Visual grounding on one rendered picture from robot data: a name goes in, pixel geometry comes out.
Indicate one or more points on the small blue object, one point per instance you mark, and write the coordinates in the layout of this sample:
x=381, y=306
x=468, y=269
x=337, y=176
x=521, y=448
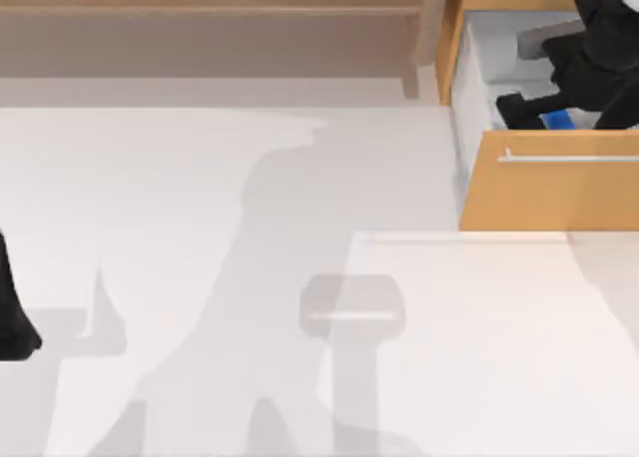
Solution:
x=558, y=120

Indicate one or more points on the pale grey rounded box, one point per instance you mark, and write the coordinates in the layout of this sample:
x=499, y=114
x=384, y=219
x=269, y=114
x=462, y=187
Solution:
x=541, y=38

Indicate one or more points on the grey pierced drawer inside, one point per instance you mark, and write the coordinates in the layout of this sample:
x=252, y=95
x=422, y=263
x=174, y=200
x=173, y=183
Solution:
x=474, y=78

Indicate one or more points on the pale wooden drawer front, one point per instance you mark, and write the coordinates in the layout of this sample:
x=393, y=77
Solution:
x=549, y=197

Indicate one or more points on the wooden drawer cabinet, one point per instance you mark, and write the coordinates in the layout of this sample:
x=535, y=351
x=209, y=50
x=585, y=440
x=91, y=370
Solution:
x=451, y=8

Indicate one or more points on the wooden open shelf cupboard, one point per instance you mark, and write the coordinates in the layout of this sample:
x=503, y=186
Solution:
x=209, y=33

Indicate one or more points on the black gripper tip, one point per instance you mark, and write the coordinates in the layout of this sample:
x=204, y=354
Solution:
x=12, y=317

